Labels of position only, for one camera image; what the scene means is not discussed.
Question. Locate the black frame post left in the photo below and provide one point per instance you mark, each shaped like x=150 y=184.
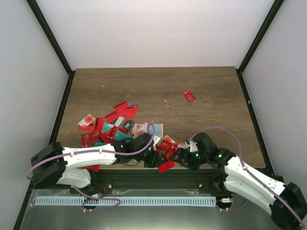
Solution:
x=49 y=34

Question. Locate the light blue slotted cable duct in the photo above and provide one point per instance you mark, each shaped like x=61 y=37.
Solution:
x=203 y=201

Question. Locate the red gold VIP card right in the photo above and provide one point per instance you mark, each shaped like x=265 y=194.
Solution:
x=168 y=147

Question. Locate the red stripe card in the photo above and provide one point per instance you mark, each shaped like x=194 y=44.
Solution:
x=123 y=109
x=166 y=166

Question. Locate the black frame post right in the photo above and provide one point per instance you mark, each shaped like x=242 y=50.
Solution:
x=261 y=33

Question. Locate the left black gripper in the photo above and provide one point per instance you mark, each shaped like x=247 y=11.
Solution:
x=152 y=161

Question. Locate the red stripe card bottom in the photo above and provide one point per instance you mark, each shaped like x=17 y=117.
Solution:
x=166 y=166

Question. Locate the black frame post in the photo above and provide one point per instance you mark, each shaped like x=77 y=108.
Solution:
x=261 y=33
x=49 y=34

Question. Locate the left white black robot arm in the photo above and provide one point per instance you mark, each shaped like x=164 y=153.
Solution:
x=56 y=164

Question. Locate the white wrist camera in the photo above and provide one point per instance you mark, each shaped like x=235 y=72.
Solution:
x=156 y=139
x=191 y=145

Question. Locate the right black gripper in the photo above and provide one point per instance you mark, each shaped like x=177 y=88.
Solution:
x=181 y=152

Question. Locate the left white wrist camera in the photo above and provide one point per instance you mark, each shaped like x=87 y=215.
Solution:
x=156 y=139

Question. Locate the red card lone back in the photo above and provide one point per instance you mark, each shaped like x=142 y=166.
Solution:
x=189 y=96

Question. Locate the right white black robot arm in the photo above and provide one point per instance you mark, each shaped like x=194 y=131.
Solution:
x=285 y=203

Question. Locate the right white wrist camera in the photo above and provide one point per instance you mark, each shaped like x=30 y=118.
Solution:
x=191 y=145

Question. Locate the red white circle card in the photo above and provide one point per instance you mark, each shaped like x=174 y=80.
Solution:
x=140 y=129
x=86 y=121
x=183 y=145

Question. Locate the red stripe card back left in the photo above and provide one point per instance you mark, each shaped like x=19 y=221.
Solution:
x=123 y=109

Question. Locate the black aluminium front rail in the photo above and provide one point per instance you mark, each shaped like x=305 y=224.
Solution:
x=205 y=181

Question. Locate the blue VIP card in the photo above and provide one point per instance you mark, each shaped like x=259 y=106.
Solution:
x=159 y=130

